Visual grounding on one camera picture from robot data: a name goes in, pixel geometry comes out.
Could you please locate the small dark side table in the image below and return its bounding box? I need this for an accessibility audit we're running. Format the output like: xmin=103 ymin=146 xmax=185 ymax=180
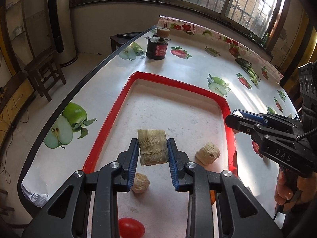
xmin=110 ymin=32 xmax=141 ymax=53

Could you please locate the large beige cork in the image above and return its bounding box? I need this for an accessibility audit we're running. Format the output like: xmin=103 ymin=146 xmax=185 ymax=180
xmin=137 ymin=130 xmax=168 ymax=166

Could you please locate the small orange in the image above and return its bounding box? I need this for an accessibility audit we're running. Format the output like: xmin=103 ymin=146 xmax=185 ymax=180
xmin=210 ymin=190 xmax=216 ymax=205

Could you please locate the red rectangular tray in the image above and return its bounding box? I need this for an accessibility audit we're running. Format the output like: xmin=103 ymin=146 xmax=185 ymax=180
xmin=83 ymin=72 xmax=238 ymax=237

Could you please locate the red tomato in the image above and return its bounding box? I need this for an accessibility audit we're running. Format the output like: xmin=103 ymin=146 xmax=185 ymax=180
xmin=119 ymin=218 xmax=146 ymax=238

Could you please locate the small beige cork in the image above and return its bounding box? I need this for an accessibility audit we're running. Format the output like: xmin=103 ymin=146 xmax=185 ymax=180
xmin=132 ymin=173 xmax=150 ymax=193

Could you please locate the white tower air conditioner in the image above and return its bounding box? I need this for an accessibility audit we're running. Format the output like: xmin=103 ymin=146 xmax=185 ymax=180
xmin=44 ymin=0 xmax=77 ymax=67

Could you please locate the beige block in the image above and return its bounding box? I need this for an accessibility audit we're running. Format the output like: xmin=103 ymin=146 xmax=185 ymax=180
xmin=195 ymin=142 xmax=221 ymax=165

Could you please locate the fruit print tablecloth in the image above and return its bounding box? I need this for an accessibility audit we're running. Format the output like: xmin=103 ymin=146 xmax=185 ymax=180
xmin=18 ymin=30 xmax=297 ymax=216

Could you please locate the dark jar with cork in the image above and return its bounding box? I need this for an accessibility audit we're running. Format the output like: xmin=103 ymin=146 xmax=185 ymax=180
xmin=146 ymin=27 xmax=170 ymax=60

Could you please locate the wooden shelf unit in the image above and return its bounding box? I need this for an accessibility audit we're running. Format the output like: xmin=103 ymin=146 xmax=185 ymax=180
xmin=1 ymin=0 xmax=34 ymax=151

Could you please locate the person's right hand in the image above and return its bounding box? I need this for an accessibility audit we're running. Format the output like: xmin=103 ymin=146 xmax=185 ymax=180
xmin=275 ymin=170 xmax=316 ymax=212

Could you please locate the dark wooden stool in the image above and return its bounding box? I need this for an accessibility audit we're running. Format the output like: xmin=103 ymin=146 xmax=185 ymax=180
xmin=24 ymin=47 xmax=67 ymax=102

